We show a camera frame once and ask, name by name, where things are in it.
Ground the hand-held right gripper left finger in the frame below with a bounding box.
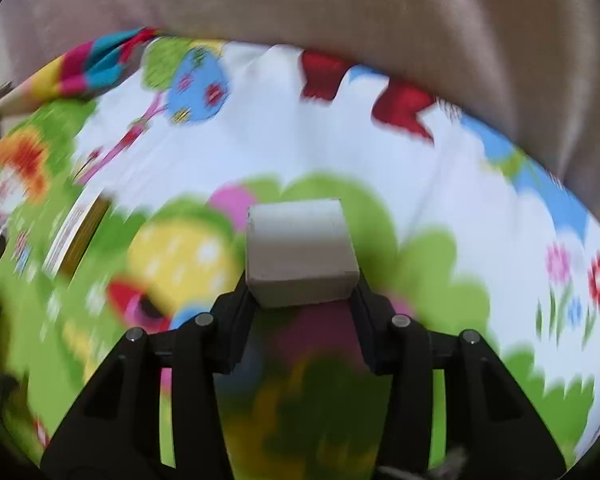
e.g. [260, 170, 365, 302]
[40, 280, 256, 480]

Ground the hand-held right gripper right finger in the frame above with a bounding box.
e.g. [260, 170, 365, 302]
[350, 280, 568, 480]

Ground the small grey box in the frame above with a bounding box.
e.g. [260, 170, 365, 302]
[245, 198, 361, 309]

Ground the cartoon printed blanket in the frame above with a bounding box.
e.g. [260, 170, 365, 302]
[0, 27, 600, 480]

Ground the pink curtain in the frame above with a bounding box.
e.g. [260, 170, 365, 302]
[0, 0, 600, 246]

